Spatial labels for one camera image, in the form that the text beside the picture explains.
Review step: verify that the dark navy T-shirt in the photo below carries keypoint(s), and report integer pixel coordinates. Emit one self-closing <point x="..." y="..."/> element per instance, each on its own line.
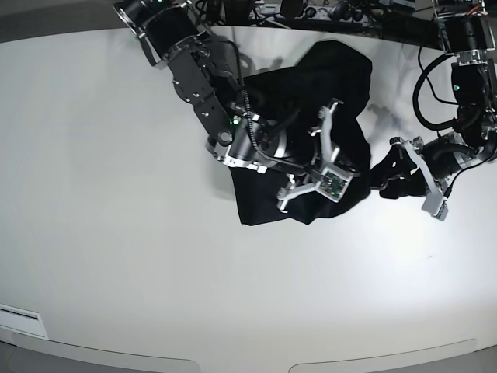
<point x="291" y="98"/>

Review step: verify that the white power strip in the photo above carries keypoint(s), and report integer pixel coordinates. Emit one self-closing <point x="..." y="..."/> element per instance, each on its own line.
<point x="341" y="12"/>

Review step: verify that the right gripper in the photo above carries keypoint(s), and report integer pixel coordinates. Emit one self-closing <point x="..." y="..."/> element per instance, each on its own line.
<point x="260" y="145"/>

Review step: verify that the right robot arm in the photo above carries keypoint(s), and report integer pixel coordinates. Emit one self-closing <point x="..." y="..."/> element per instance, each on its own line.
<point x="218" y="95"/>

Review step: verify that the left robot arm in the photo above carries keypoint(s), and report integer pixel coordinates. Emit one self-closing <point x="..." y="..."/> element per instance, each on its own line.
<point x="470" y="139"/>

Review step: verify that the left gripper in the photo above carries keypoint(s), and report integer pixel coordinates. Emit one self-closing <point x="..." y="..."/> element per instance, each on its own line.
<point x="396" y="176"/>

